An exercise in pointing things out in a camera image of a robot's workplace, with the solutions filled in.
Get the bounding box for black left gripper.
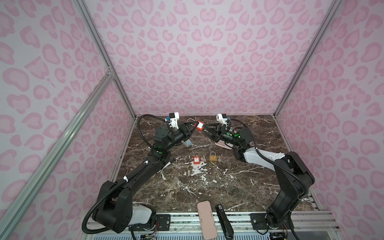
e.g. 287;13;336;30
165;121;198;153

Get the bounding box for red padlock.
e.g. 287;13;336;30
193;157;201;165
188;118;204;132

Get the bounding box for white marker pen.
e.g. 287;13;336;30
162;162;174;170

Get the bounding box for black stapler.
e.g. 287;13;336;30
215;204;234;240

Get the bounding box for brass padlock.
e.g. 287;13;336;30
209;152;218;162

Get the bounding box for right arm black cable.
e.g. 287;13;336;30
230;118;310;199

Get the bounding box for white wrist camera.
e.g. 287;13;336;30
165;112;180;131
216;114;231;128

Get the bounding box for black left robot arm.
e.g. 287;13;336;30
82;121;199;235

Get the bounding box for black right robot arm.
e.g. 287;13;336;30
203;124;315;229

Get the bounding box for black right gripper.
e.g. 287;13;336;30
203;125;243;148

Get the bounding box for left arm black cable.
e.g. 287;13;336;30
136;113;167;149

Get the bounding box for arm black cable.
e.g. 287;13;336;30
136;113;167;149
230;118;310;199

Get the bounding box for pink case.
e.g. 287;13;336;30
197;201;218;240

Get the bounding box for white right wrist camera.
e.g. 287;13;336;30
216;114;231;128

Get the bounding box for pink calculator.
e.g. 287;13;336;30
215;141;233;150

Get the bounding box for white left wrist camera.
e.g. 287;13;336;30
165;112;180;131

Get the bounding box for blue stapler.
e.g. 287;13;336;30
183;140;192;148

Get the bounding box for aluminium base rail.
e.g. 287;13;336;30
81;211;344;240

